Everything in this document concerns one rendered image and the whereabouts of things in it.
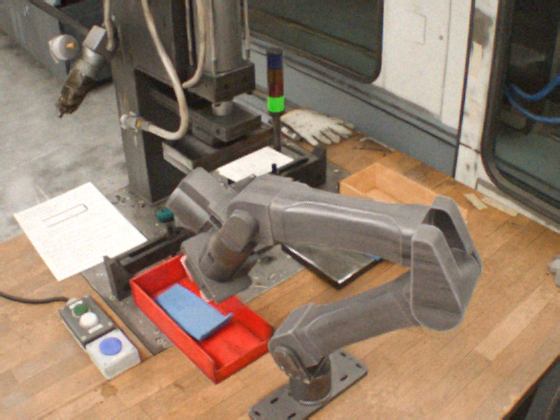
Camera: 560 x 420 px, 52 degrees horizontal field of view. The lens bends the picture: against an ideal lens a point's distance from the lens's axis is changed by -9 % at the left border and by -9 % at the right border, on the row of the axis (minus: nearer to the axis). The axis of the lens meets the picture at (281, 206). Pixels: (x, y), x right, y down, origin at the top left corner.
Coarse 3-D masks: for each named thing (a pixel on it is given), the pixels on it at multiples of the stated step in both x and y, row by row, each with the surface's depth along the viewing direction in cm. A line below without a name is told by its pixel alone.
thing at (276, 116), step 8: (272, 48) 133; (280, 48) 133; (272, 112) 140; (280, 112) 140; (272, 120) 143; (280, 120) 143; (280, 128) 144; (280, 136) 145; (280, 144) 146; (280, 152) 147
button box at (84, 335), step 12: (12, 300) 111; (24, 300) 110; (36, 300) 110; (48, 300) 110; (60, 300) 111; (72, 300) 108; (84, 300) 107; (60, 312) 105; (72, 312) 104; (96, 312) 105; (72, 324) 102; (96, 324) 102; (108, 324) 102; (84, 336) 100; (96, 336) 101; (84, 348) 100
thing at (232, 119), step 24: (168, 96) 117; (192, 96) 120; (192, 120) 113; (216, 120) 108; (240, 120) 108; (168, 144) 110; (192, 144) 110; (216, 144) 110; (240, 144) 111; (264, 144) 115; (192, 168) 106; (216, 168) 109
